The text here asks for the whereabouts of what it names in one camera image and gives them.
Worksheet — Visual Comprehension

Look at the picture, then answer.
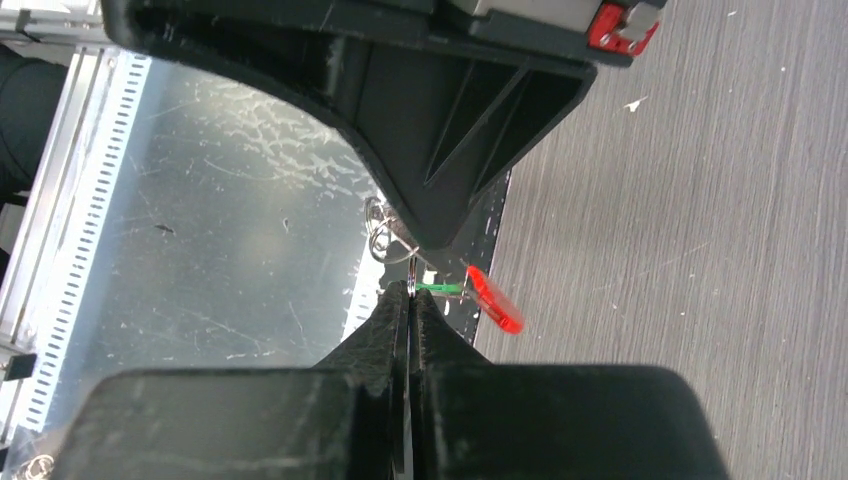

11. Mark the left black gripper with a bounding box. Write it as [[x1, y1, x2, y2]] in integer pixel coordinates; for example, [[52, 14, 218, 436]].
[[102, 0, 666, 250]]

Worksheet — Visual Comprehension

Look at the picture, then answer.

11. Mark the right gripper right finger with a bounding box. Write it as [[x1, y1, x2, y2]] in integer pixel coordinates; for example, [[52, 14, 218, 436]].
[[409, 292, 728, 479]]

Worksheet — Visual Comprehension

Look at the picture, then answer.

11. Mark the red handled metal keyring holder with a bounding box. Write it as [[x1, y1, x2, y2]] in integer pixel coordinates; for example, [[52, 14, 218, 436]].
[[363, 196, 525, 335]]

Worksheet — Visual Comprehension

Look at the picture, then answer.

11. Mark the white slotted cable duct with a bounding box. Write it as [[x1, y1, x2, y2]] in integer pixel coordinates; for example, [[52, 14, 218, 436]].
[[1, 49, 153, 444]]

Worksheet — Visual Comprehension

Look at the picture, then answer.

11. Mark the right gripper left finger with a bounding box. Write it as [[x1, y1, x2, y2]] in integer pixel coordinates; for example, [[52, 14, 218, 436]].
[[52, 282, 410, 479]]

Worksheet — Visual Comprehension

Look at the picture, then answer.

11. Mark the key with green tag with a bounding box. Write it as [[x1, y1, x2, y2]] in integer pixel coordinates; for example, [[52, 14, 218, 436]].
[[416, 283, 464, 297]]

